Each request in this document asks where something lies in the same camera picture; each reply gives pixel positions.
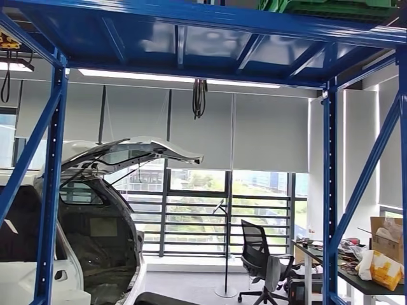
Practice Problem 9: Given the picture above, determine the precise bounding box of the black curved car part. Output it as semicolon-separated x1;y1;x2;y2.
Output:
134;291;199;305

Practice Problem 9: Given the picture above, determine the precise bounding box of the blue steel shelf rack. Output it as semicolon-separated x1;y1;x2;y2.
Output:
0;0;407;305

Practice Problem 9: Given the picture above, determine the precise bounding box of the grey roller blind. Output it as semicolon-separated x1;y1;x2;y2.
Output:
103;86;169;142
234;93;310;173
169;90;235;172
19;82;102;142

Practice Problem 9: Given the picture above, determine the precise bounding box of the white car body shell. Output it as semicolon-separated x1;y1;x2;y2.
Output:
0;135;204;305

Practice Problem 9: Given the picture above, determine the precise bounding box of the black balcony railing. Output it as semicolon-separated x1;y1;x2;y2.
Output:
121;191;309;257

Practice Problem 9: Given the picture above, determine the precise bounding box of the black floor lamp stand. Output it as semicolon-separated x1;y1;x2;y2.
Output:
212;199;238;299

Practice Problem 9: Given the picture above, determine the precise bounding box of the black mesh office chair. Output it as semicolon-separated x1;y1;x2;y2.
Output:
238;219;303;305

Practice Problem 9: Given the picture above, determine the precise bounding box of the long ceiling light bar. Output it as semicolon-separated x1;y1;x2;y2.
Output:
78;68;281;90

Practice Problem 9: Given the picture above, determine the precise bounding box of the grey cloth on chair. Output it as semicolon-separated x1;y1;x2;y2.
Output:
265;255;282;294

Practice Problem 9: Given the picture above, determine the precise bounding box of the black equipment case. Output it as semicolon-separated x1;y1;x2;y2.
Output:
288;278;323;305

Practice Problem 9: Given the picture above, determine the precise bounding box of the open cardboard box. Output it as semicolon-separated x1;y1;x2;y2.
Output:
358;217;405;265

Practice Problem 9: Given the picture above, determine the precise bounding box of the dark-topped desk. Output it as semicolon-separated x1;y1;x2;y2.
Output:
291;240;406;305

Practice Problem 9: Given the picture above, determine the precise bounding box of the white yellow plastic bag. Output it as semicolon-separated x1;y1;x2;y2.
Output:
355;249;404;292

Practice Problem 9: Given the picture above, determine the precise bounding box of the yellow overhead hoist trolley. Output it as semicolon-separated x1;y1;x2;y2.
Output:
0;31;21;51

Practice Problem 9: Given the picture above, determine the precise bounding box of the black hanging cable loop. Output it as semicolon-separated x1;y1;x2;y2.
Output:
192;79;208;121

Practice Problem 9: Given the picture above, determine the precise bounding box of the tangle of coloured wires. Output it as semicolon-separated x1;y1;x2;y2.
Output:
338;257;359;276

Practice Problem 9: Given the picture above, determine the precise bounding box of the black hanging strap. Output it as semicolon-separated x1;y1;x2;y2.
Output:
0;50;11;104

